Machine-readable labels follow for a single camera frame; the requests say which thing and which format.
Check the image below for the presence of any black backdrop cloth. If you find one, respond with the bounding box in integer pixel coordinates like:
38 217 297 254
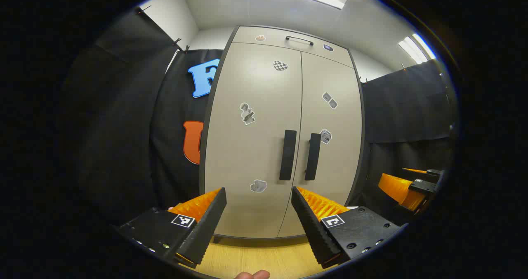
68 7 225 230
361 59 454 226

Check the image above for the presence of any beige cabinet door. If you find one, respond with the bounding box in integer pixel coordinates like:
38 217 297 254
204 43 303 238
277 51 363 238

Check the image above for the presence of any black left door handle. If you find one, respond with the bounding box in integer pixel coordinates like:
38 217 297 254
279 130 297 181

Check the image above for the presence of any beige double-door shoe cabinet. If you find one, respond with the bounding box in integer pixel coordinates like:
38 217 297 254
199 25 365 240

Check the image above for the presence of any black door handle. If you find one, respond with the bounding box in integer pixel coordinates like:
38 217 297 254
304 133 321 181
279 130 297 181

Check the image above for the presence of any black drawer handle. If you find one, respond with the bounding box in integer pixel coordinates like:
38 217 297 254
285 36 315 46

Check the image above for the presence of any beige cabinet drawer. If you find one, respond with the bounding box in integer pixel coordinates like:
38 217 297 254
231 26 354 68

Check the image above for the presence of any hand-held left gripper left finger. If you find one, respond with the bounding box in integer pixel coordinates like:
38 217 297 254
117 187 227 269

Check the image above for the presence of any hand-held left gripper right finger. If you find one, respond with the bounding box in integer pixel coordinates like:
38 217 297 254
291 186 403 269

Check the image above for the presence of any black right door handle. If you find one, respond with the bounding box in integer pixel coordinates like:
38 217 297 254
304 133 321 181

